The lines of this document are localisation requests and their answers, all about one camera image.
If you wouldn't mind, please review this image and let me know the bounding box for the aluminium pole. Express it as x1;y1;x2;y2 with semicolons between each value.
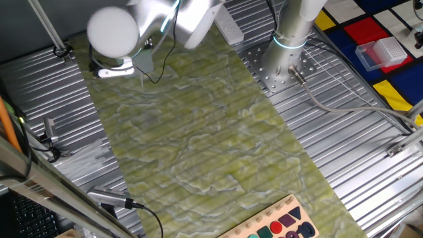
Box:
26;0;69;56

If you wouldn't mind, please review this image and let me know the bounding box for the tan cardboard piece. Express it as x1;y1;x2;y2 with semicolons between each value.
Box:
56;228;80;238

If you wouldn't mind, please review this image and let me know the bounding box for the colourful block pattern mat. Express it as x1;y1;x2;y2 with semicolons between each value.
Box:
313;0;423;128

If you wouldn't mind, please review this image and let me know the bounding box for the black camera cable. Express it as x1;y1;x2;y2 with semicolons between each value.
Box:
132;201;165;238

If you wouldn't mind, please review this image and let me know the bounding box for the black stand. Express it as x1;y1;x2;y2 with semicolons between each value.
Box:
412;0;423;50

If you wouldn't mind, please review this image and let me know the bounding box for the green marble pattern mat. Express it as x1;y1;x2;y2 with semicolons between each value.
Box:
67;19;369;238

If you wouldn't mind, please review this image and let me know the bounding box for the black pole clamp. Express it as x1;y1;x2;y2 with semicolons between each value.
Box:
52;42;74;64

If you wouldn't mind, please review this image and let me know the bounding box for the green puzzle piece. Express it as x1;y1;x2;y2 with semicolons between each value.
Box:
256;226;274;238

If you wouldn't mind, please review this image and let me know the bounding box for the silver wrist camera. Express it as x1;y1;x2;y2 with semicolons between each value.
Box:
97;58;135;79

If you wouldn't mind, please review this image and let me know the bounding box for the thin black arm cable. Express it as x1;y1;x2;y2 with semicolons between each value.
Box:
135;0;181;85

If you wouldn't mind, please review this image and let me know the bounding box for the black base cable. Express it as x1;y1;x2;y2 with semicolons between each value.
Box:
266;0;280;37

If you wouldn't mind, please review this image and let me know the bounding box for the black small camera mount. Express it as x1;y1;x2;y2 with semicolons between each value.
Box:
31;132;62;163

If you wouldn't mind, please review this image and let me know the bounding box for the navy triangle puzzle piece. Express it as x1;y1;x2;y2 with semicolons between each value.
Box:
288;206;303;221

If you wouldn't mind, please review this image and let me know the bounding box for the clear plastic box lid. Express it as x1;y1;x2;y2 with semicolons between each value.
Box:
355;40;386;72

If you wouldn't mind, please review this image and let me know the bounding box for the wooden shape puzzle board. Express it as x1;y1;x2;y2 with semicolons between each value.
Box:
216;193;321;238

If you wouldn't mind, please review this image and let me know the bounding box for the red circle puzzle piece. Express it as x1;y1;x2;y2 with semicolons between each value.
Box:
270;220;284;235

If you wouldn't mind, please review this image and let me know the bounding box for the blue number puzzle piece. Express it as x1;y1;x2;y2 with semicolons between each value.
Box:
295;221;317;238

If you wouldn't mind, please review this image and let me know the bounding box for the silver depth camera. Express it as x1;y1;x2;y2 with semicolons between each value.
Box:
86;185;135;210

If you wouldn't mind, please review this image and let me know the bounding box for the short aluminium profile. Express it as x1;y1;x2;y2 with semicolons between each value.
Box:
405;100;423;120

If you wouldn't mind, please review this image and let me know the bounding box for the orange cable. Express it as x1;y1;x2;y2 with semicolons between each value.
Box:
0;95;22;153

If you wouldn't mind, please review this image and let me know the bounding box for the white power strip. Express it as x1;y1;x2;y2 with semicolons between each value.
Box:
213;5;245;46

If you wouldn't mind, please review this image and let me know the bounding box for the aluminium profile with bracket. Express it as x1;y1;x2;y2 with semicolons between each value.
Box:
385;127;423;159

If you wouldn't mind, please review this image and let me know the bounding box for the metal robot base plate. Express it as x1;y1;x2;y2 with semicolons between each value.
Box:
243;40;319;94

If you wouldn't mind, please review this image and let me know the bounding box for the brown cardboard box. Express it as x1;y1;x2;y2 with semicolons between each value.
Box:
401;223;423;238

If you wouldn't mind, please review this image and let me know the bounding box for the purple square puzzle piece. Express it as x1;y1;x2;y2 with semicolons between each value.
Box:
278;214;297;228

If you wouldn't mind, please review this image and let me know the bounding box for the white perforated pipette tip box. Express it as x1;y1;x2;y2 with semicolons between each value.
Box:
372;36;408;68

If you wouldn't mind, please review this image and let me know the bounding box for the large aluminium frame beam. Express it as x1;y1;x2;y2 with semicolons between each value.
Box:
0;137;138;238

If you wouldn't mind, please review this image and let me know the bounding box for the black looped cable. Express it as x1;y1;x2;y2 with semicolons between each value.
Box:
0;120;34;182

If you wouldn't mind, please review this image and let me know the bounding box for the black keyboard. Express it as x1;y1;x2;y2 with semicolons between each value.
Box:
9;193;60;238

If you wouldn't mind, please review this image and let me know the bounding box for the small silver camera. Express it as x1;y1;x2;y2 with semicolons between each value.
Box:
42;117;59;143

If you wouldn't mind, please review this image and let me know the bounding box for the thick grey cable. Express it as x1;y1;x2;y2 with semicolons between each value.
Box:
288;65;423;130

